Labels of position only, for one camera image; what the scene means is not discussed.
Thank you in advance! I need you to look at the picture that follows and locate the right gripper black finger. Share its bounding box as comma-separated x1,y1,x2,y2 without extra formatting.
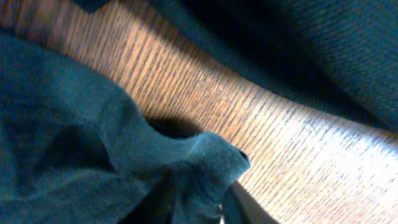
222,182,279,224

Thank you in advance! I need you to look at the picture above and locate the black garment white logo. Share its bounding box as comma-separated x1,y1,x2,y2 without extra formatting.
151,0,397,132

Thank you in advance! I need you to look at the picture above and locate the dark green t-shirt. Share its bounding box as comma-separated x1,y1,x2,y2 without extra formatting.
1,32,250,223

